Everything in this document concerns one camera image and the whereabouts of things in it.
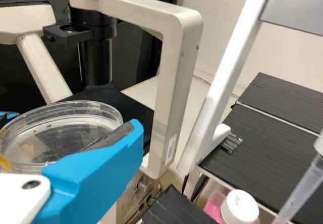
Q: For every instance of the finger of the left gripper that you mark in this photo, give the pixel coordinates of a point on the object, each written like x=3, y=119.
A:
x=8, y=115

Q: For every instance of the pipette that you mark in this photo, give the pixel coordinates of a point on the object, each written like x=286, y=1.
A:
x=302, y=183

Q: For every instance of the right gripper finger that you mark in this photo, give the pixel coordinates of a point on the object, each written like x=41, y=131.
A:
x=96, y=178

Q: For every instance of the cream microscope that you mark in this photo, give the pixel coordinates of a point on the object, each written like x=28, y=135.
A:
x=176, y=57

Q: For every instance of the white pipette stand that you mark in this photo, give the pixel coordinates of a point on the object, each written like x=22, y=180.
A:
x=227, y=70

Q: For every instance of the white-capped bottle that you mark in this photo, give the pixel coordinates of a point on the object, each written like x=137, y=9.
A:
x=239, y=206

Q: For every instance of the petri dish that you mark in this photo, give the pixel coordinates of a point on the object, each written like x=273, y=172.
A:
x=38, y=133

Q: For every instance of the small black ribbed block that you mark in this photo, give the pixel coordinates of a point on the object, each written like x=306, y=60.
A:
x=232, y=144

